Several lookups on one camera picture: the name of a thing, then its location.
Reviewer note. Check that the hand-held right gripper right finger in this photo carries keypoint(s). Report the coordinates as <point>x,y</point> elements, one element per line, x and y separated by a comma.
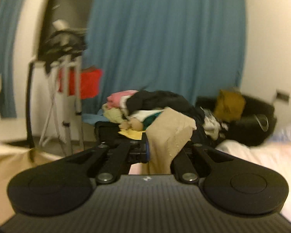
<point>185,161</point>

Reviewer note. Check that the red cloth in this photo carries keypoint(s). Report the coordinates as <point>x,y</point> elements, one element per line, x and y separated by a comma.
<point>89,83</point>

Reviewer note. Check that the yellow cloth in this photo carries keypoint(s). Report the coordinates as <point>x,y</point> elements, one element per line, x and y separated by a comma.
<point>132,134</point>

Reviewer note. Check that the white patterned cloth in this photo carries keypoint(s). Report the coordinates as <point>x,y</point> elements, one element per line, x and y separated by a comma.
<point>212,123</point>

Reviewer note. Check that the pastel bed blanket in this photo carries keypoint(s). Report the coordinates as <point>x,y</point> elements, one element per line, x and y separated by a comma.
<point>262,155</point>

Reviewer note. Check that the dark wall socket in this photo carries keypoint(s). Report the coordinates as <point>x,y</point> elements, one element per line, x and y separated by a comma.
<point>283,95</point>

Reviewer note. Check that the wide blue curtain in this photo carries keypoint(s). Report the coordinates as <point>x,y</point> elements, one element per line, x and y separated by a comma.
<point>165,36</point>

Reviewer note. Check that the black suitcase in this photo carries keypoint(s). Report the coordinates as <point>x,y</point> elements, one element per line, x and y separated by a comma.
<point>111,132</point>

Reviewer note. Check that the beige clothes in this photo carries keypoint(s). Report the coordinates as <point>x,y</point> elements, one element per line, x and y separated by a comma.
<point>169,133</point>

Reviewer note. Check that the black garment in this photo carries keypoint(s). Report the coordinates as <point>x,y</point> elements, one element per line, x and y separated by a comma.
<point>160,100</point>

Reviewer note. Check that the pale green cloth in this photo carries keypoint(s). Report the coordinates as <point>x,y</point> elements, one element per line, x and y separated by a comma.
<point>114,115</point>

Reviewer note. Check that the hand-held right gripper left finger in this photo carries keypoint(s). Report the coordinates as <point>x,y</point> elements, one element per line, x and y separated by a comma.
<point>148,151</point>

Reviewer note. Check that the pink garment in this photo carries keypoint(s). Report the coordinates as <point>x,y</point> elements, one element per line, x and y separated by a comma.
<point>120,98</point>

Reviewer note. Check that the black sofa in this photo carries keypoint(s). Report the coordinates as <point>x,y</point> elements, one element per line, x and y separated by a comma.
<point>254,126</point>

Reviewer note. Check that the green garment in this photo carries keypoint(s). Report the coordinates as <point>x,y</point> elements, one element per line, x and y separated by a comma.
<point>151,120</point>

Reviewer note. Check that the garment steamer stand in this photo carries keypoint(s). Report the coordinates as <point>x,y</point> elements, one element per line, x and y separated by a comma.
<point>68,60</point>

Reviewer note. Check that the dark balcony door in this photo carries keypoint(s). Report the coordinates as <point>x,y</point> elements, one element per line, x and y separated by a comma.
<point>63,2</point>

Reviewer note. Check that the yellow paper bag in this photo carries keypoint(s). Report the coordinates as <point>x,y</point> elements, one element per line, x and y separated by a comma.
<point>229,105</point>

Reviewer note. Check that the narrow blue curtain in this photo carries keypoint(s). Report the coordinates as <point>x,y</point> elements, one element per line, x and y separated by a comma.
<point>7,41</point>

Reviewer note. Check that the blue cloth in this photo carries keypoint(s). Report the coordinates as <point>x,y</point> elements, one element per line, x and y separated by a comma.
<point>92,118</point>

